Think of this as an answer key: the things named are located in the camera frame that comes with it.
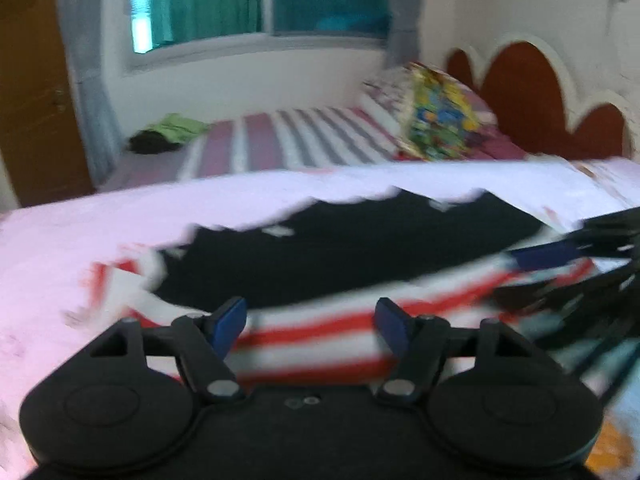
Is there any brown scalloped headboard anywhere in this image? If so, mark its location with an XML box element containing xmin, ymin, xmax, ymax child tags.
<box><xmin>444</xmin><ymin>32</ymin><xmax>638</xmax><ymax>162</ymax></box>

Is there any striped mattress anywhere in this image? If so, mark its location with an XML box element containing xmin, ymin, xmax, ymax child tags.
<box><xmin>111</xmin><ymin>105</ymin><xmax>403</xmax><ymax>192</ymax></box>

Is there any wooden door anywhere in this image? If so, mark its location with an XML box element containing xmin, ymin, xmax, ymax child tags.
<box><xmin>0</xmin><ymin>0</ymin><xmax>97</xmax><ymax>211</ymax></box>

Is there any colourful floral bag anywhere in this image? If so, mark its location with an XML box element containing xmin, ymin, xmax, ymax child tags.
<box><xmin>399</xmin><ymin>62</ymin><xmax>485</xmax><ymax>162</ymax></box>

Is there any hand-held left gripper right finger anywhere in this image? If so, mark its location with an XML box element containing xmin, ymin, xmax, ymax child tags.
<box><xmin>375</xmin><ymin>297</ymin><xmax>531</xmax><ymax>406</ymax></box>

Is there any maroon cloth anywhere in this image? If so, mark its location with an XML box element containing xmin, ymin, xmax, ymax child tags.
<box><xmin>477</xmin><ymin>127</ymin><xmax>528</xmax><ymax>160</ymax></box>

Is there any green cloth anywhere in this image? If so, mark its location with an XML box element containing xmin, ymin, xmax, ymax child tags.
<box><xmin>156</xmin><ymin>113</ymin><xmax>212</xmax><ymax>145</ymax></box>

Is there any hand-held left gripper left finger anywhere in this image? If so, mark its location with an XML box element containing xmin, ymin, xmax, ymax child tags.
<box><xmin>90</xmin><ymin>296</ymin><xmax>247</xmax><ymax>403</ymax></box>

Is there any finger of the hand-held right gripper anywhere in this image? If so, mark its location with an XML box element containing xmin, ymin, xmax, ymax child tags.
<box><xmin>507</xmin><ymin>212</ymin><xmax>640</xmax><ymax>272</ymax></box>
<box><xmin>490</xmin><ymin>267</ymin><xmax>640</xmax><ymax>323</ymax></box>

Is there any sliding glass window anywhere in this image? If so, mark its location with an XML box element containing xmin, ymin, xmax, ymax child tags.
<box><xmin>120</xmin><ymin>0</ymin><xmax>398</xmax><ymax>68</ymax></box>

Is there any striped knit sweater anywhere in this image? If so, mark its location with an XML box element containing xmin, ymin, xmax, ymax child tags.
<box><xmin>80</xmin><ymin>187</ymin><xmax>601</xmax><ymax>386</ymax></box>

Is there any pink floral bed sheet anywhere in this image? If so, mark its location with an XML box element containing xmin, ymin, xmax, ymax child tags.
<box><xmin>0</xmin><ymin>157</ymin><xmax>640</xmax><ymax>480</ymax></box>

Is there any grey curtain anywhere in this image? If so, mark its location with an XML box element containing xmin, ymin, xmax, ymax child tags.
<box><xmin>52</xmin><ymin>0</ymin><xmax>123</xmax><ymax>186</ymax></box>
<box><xmin>374</xmin><ymin>0</ymin><xmax>433</xmax><ymax>71</ymax></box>

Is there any black cloth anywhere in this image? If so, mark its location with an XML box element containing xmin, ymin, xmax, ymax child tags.
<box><xmin>126</xmin><ymin>129</ymin><xmax>185</xmax><ymax>156</ymax></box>

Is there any striped pillow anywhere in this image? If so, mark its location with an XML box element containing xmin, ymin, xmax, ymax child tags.
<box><xmin>361</xmin><ymin>66</ymin><xmax>501</xmax><ymax>161</ymax></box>

